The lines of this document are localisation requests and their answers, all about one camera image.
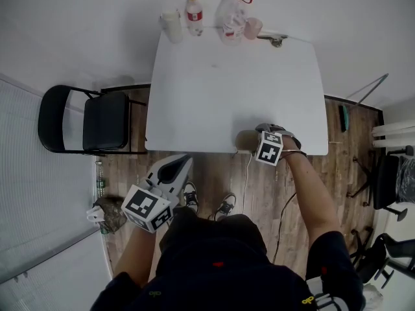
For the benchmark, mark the camouflage bag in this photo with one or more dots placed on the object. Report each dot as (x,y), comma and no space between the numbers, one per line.
(111,214)

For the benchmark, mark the white plastic bag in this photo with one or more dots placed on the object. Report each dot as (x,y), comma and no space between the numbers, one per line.
(94,214)

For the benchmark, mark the person's black shirt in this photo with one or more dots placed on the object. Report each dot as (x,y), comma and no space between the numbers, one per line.
(227,271)

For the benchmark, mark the black folding chair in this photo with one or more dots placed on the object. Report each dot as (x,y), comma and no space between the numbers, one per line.
(97,122)

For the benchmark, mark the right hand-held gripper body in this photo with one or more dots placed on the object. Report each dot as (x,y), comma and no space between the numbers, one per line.
(269,147)

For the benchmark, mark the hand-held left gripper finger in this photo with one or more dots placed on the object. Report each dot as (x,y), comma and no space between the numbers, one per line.
(184,173)
(163,165)

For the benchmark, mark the brown round object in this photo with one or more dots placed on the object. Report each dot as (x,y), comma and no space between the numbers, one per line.
(246,140)

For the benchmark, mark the black office chair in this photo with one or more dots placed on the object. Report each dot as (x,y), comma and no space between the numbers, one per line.
(379,258)

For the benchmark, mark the person's left forearm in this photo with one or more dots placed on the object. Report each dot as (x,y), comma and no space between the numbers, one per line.
(136,254)

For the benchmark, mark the person's right forearm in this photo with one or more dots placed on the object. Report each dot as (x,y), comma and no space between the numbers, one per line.
(308,193)

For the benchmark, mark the person's left shoe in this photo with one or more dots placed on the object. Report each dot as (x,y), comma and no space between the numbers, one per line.
(190,197)

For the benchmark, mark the dark flat gadget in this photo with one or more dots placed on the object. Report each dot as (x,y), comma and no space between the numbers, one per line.
(273,39)

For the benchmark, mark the white wall pipes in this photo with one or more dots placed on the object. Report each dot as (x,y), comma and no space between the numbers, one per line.
(394,134)

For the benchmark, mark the person's shoe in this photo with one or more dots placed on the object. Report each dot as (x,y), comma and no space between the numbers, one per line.
(190,197)
(226,206)

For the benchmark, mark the green broom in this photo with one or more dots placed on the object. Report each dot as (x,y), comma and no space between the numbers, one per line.
(344,117)

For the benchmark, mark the green bottles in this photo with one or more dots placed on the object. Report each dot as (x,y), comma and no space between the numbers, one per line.
(100,181)

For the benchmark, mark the small yellow-capped plastic bottle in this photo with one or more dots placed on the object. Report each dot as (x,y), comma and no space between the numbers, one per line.
(194,15)

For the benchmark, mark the white plastic container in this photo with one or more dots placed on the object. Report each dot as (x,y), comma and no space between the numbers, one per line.
(172,26)

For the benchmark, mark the person's right shoe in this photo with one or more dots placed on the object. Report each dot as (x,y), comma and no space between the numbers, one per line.
(226,206)

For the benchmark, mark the pink cup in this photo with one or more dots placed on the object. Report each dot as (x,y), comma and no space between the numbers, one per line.
(253,28)

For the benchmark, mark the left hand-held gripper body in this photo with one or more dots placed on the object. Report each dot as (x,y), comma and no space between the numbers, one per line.
(146,206)

